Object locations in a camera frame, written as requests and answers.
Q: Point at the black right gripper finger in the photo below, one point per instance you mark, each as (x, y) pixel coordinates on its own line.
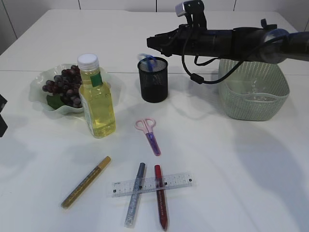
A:
(156, 42)

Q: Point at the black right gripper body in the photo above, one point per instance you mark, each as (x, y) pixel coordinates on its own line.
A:
(172, 42)

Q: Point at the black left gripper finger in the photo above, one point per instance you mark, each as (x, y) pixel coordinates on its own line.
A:
(3, 126)
(3, 102)

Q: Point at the blue scissors with sheath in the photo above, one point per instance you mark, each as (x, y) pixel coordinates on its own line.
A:
(146, 62)

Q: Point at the purple grape bunch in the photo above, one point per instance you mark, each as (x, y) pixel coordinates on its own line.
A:
(64, 89)

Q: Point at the pink scissors with purple sheath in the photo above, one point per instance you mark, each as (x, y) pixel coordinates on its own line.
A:
(146, 125)

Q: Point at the yellow tea bottle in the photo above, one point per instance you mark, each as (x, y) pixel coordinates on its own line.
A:
(96, 97)

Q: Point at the clear plastic sheet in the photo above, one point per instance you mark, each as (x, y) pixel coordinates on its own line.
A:
(254, 90)

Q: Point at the gold glitter pen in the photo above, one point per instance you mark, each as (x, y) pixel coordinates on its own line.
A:
(76, 193)

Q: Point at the clear plastic ruler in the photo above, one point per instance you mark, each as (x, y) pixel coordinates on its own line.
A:
(172, 181)

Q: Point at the red glitter pen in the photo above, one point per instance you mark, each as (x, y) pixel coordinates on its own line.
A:
(162, 211)

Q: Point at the silver glitter pen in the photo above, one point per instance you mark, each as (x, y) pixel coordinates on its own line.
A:
(131, 212)

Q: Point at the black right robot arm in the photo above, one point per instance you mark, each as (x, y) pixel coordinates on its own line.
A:
(266, 44)

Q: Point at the black mesh pen cup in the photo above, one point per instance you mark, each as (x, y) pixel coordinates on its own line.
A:
(154, 85)

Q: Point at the green wavy glass plate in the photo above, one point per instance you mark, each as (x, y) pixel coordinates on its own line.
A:
(36, 92)

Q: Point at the green woven plastic basket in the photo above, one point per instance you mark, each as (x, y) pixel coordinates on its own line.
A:
(233, 99)

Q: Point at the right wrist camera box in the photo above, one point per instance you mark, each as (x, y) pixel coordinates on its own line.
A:
(193, 10)

